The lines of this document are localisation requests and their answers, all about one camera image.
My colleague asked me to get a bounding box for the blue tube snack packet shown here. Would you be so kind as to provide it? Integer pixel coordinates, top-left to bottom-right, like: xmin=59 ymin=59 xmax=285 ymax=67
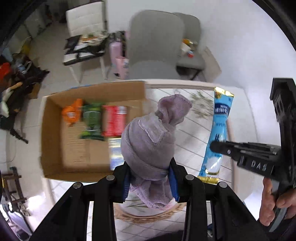
xmin=198 ymin=87 xmax=234 ymax=184

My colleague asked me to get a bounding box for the purple knitted cloth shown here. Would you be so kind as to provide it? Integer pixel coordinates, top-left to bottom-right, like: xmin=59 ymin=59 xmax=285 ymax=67
xmin=121 ymin=94 xmax=192 ymax=209

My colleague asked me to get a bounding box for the orange snack packet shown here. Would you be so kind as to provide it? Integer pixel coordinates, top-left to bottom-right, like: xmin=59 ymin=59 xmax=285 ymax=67
xmin=62 ymin=98 xmax=83 ymax=126

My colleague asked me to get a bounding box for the person's right hand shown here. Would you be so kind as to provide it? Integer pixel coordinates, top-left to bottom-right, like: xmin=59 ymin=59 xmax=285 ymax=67
xmin=259 ymin=177 xmax=296 ymax=226

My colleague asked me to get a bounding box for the blue white carton pack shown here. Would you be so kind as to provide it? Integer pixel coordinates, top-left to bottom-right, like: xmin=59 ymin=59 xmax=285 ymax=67
xmin=108 ymin=138 xmax=124 ymax=171

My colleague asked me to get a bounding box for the green snack packet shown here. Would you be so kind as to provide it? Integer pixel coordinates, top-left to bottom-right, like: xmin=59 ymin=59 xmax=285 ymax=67
xmin=80 ymin=102 xmax=104 ymax=141

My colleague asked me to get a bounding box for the red snack packet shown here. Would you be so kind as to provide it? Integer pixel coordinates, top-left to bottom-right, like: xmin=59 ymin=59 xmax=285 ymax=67
xmin=102 ymin=105 xmax=127 ymax=137

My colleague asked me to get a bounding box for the far grey chair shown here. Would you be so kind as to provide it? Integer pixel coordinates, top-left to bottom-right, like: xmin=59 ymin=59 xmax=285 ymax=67
xmin=174 ymin=13 xmax=205 ymax=80

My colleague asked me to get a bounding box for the grey chair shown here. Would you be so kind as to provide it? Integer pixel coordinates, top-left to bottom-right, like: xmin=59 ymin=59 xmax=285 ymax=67
xmin=127 ymin=10 xmax=185 ymax=80
xmin=174 ymin=13 xmax=205 ymax=80

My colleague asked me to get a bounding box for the red lid jar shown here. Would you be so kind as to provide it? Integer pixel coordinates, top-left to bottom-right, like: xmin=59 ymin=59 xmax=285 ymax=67
xmin=187 ymin=51 xmax=194 ymax=58

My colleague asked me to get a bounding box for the pink gift bag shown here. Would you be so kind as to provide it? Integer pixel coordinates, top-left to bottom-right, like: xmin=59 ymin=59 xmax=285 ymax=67
xmin=115 ymin=56 xmax=129 ymax=80

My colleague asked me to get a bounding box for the wooden stool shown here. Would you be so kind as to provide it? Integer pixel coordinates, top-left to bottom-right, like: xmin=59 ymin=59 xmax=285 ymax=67
xmin=1 ymin=166 xmax=27 ymax=213

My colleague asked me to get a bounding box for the small brown cardboard box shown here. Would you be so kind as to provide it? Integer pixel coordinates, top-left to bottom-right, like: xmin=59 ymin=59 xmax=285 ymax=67
xmin=27 ymin=83 xmax=41 ymax=99

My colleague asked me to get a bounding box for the pink suitcase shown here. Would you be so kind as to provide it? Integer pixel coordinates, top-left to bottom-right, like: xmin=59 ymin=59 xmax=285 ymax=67
xmin=109 ymin=41 xmax=122 ymax=75

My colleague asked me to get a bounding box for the near grey chair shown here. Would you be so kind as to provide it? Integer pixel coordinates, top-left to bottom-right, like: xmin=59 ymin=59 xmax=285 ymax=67
xmin=127 ymin=10 xmax=185 ymax=80

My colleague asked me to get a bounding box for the black bag on chair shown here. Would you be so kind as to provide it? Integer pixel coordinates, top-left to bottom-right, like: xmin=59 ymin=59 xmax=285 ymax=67
xmin=64 ymin=31 xmax=126 ymax=60

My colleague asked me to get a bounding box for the clothes pile on rack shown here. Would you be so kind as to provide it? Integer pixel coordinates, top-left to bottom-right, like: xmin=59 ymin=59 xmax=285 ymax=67
xmin=1 ymin=53 xmax=50 ymax=144

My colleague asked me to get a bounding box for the white padded chair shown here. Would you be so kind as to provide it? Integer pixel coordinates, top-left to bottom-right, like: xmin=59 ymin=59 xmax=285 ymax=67
xmin=63 ymin=1 xmax=109 ymax=84

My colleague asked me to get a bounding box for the white board against wall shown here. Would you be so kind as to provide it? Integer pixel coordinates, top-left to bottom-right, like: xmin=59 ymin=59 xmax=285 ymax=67
xmin=202 ymin=47 xmax=222 ymax=82

